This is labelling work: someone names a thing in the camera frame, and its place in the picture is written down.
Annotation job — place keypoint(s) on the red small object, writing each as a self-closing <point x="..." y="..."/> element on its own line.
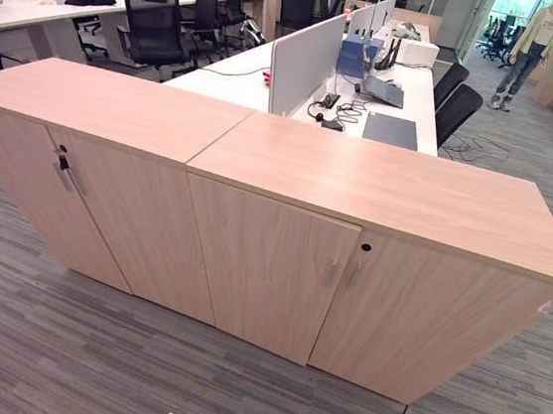
<point x="266" y="77"/>

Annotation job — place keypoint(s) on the white desk row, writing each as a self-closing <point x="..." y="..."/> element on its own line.
<point x="24" y="13"/>

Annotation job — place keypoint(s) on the long white office desk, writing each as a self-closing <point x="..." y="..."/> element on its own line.
<point x="419" y="98"/>

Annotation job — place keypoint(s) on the wooden cabinet with key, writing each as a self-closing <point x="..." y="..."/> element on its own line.
<point x="98" y="107"/>

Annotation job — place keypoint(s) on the white box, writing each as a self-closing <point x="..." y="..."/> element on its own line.
<point x="419" y="53"/>

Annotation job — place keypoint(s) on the black desk power socket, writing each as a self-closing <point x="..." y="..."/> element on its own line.
<point x="329" y="101"/>

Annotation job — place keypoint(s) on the cabinet door with key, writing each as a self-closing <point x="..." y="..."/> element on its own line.
<point x="145" y="222"/>

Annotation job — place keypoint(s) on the cabinet door with empty keyhole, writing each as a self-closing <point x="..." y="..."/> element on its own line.
<point x="418" y="323"/>

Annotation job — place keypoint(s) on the key with black fob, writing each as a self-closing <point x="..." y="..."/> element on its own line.
<point x="63" y="160"/>

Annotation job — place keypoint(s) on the person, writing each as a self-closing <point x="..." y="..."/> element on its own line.
<point x="539" y="27"/>

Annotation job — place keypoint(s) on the blue box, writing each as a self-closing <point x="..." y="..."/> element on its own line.
<point x="354" y="56"/>

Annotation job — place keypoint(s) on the large grey desk partition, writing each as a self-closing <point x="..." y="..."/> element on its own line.
<point x="305" y="60"/>

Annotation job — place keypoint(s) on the black mesh office chair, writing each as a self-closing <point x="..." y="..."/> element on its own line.
<point x="152" y="23"/>

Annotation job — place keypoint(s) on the wooden cabinet without key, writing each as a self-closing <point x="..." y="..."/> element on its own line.
<point x="383" y="189"/>

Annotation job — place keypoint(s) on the dark flat desk pad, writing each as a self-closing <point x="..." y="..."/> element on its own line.
<point x="391" y="131"/>

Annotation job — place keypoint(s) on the small grey desk partition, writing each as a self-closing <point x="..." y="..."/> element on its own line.
<point x="362" y="19"/>

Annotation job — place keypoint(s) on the black router with antennas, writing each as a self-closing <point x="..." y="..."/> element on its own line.
<point x="385" y="62"/>

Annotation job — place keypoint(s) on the black power adapter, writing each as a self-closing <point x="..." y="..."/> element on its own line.
<point x="332" y="123"/>

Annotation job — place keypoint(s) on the grey laptop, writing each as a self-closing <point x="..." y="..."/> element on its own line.
<point x="384" y="92"/>

